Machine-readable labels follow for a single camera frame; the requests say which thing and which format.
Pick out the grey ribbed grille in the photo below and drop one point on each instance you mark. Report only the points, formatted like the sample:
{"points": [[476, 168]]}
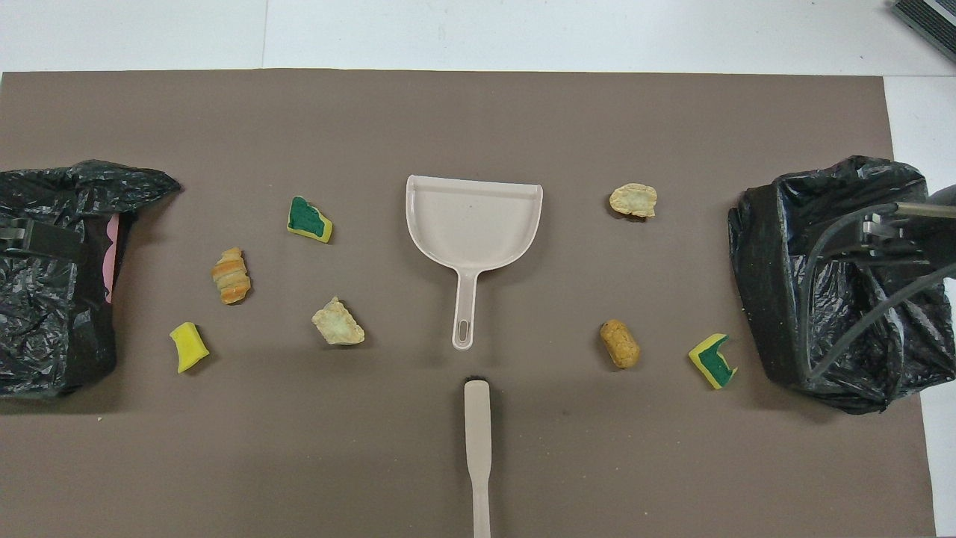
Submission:
{"points": [[930, 22]]}

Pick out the brown table mat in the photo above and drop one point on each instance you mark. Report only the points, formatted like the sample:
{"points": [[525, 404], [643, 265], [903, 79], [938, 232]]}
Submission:
{"points": [[478, 119]]}

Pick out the beige plastic dustpan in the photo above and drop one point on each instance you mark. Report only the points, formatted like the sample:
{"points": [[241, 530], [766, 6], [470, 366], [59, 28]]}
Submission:
{"points": [[470, 224]]}

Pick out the toy croissant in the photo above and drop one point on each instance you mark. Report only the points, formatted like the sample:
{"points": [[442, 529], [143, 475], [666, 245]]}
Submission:
{"points": [[230, 278]]}

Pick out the brown bread roll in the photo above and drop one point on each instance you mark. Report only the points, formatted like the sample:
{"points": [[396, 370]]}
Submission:
{"points": [[620, 344]]}

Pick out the beige brush black bristles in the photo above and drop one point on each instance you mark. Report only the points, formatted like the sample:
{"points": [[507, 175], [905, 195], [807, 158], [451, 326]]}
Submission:
{"points": [[478, 433]]}

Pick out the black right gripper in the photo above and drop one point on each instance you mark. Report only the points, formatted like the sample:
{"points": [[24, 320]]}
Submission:
{"points": [[937, 239]]}

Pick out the pink item in bin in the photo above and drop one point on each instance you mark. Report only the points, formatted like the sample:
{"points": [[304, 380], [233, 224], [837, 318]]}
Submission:
{"points": [[112, 261]]}

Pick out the black bagged bin pink inside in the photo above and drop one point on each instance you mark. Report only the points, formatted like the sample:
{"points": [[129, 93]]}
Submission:
{"points": [[45, 321]]}

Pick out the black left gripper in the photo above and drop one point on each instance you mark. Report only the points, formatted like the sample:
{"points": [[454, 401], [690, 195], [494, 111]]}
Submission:
{"points": [[52, 240]]}

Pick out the green yellow sponge piece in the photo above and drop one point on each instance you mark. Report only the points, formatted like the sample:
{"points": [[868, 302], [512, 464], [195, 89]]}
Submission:
{"points": [[308, 218], [713, 364]]}

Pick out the black bagged trash bin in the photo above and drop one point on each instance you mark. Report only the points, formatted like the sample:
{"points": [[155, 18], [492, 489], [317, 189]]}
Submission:
{"points": [[769, 299]]}

